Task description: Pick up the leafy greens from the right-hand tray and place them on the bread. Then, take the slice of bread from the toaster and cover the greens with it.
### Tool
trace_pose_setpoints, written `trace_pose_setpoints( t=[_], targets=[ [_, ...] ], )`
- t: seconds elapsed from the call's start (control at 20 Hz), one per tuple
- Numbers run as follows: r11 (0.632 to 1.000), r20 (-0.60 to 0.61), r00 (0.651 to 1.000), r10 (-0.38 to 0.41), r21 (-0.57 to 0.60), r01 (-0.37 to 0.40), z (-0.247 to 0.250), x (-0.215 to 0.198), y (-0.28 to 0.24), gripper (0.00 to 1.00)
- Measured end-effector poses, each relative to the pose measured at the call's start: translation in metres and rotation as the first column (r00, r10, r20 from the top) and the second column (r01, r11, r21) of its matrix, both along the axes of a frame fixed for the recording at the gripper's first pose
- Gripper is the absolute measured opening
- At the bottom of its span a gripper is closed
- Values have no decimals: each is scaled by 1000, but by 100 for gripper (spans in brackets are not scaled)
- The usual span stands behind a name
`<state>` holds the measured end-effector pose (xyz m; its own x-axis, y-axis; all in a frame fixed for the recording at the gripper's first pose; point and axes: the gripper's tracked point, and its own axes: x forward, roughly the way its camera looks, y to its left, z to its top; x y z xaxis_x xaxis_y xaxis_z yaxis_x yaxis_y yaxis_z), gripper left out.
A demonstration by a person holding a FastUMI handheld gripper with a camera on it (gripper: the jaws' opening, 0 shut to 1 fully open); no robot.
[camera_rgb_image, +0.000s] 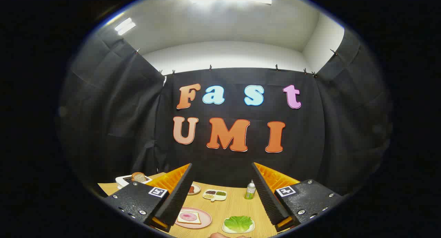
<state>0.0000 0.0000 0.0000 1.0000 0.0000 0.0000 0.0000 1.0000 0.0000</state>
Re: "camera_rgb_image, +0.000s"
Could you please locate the small white plate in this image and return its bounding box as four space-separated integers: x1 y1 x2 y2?
222 217 255 234

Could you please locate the white toaster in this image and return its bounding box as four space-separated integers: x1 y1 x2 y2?
115 174 153 189

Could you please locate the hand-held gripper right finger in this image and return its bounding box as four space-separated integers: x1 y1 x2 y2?
251 162 343 232

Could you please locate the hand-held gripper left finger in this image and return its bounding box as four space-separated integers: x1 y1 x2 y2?
103 163 193 232

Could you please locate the small ceiling light panel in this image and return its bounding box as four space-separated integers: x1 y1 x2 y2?
114 18 136 35

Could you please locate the green lettuce leaf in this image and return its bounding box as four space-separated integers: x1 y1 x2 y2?
224 216 253 232

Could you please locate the pink round plate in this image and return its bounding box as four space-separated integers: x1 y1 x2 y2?
175 207 212 229

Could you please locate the square white bread slice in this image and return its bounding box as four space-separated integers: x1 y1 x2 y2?
177 211 202 225

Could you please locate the green and silver bottle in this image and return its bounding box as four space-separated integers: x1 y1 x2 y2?
245 180 256 200

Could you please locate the white divided dish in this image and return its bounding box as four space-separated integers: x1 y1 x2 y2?
202 189 227 201

